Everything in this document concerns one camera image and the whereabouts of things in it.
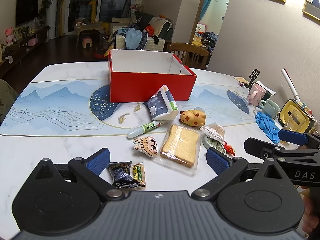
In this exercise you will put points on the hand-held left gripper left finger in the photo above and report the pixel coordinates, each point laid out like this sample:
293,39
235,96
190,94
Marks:
98,160

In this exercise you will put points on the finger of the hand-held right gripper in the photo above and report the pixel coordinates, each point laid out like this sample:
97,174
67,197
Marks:
257,146
292,137

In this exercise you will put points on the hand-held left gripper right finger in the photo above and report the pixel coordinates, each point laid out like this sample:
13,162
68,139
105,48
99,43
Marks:
217,161

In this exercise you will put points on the small round pale tin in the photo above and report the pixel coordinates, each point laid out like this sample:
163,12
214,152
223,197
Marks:
212,146

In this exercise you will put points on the black snack packet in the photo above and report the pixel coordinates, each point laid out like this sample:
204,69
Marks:
122,175

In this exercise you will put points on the bag of cotton swabs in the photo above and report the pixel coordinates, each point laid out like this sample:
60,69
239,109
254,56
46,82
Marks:
215,132

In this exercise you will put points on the green yellow snack packet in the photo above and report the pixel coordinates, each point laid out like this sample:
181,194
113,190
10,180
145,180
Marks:
139,173

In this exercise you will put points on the yellow spotted toy animal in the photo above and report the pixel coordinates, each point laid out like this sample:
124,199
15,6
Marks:
192,118

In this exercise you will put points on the cartoon rabbit face charm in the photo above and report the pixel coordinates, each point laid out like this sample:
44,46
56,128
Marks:
147,146

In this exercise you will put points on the white green glue tube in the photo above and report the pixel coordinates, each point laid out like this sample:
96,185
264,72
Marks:
142,129

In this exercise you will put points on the red cardboard box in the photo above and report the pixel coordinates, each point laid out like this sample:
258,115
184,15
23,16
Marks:
150,87

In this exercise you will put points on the person's right hand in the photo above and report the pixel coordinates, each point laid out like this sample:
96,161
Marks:
312,211

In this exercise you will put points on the yellow black container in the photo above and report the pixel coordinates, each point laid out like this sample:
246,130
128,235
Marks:
307,123

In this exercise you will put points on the blue rubber gloves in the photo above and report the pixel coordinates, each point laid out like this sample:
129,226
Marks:
266,125

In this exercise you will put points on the pale green mug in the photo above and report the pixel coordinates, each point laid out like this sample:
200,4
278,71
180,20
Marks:
271,108

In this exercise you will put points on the packaged bread slices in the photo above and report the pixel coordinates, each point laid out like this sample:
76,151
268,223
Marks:
180,145

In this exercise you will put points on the dark green box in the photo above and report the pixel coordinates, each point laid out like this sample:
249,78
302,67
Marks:
269,93

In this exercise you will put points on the pink mug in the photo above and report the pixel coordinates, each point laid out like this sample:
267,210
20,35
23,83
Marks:
257,93

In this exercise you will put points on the tan card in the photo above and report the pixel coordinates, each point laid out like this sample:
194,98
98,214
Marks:
241,80

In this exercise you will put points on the black phone stand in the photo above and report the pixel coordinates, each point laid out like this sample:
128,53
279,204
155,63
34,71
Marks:
254,75

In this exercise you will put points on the red floor cushion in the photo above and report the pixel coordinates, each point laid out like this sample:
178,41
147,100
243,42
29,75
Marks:
101,55

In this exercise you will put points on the olive green cloth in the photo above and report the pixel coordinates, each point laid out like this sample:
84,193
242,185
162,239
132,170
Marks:
6,100

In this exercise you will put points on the wooden chair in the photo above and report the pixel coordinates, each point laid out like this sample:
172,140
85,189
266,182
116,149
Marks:
187,48

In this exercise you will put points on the dark clothes pile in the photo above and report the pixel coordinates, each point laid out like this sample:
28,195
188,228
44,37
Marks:
207,38

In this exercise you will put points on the pink plastic stool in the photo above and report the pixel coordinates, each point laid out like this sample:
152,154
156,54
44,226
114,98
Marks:
87,42

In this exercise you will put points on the blue clothes pile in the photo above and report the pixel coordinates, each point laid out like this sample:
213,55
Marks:
132,37

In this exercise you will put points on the sofa with cream cover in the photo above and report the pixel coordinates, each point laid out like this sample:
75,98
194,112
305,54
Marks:
160,45

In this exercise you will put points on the pink toy board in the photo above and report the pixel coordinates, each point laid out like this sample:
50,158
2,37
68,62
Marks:
201,28

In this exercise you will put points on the black sock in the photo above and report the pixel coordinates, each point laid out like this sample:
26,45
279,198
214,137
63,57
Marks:
155,40

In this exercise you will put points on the coffee table with cloth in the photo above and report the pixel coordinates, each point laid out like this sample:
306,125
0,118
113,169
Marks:
87,27

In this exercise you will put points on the dark wooden tv cabinet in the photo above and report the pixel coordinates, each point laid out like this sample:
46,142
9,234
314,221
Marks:
20,52

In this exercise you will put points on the pink handbag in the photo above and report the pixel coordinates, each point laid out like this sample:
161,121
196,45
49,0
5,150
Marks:
33,41

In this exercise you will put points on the red orange cloth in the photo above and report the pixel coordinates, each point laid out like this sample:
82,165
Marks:
150,30

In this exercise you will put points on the yellow giraffe toy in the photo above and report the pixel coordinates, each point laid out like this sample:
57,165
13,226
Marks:
93,7

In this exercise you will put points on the pink plush toy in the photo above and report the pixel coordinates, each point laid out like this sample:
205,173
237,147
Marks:
9,35

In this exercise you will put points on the white floor air conditioner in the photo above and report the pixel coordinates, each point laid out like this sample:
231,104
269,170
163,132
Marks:
51,12

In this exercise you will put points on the green potted plant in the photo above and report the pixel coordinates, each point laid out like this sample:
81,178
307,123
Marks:
46,2

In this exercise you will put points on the television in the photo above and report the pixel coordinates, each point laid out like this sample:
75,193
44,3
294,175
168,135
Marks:
26,10

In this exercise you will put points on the gold framed wall picture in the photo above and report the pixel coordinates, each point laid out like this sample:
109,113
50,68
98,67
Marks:
312,5

